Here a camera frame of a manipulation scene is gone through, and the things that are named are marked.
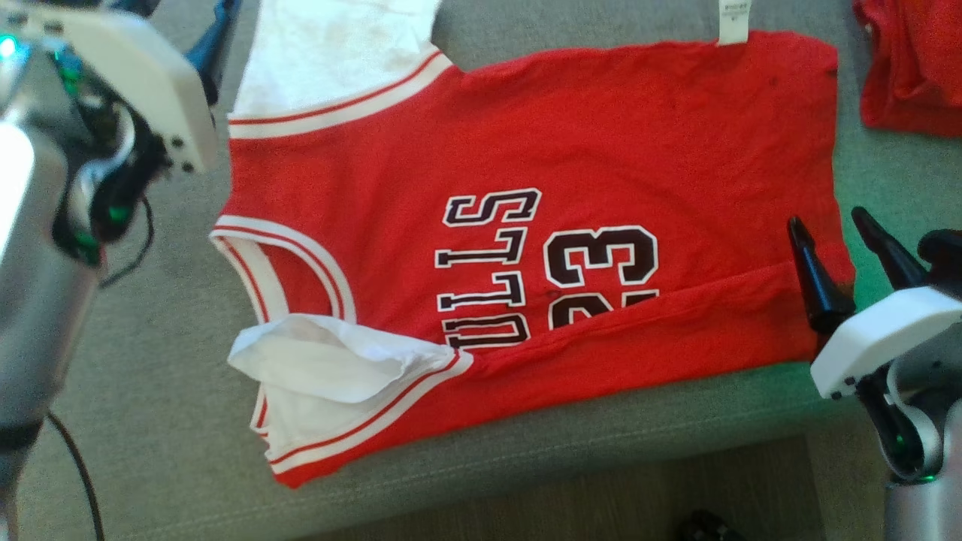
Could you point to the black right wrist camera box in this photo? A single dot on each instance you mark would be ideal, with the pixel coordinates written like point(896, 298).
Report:
point(943, 255)

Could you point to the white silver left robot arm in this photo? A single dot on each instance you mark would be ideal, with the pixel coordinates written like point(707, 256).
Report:
point(30, 263)

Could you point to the red white basketball jersey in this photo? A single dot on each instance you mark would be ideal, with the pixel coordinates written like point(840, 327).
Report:
point(601, 135)

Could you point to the black ridged wheel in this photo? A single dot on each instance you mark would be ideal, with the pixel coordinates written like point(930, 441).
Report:
point(703, 527)

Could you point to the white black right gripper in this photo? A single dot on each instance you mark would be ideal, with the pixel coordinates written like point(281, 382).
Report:
point(879, 338)

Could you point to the folded plain red garment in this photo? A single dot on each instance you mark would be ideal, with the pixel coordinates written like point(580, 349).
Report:
point(917, 68)

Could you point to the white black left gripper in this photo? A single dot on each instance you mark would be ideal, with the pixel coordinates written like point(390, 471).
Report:
point(143, 83)

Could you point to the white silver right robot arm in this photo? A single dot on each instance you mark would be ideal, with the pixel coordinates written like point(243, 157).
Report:
point(924, 511)

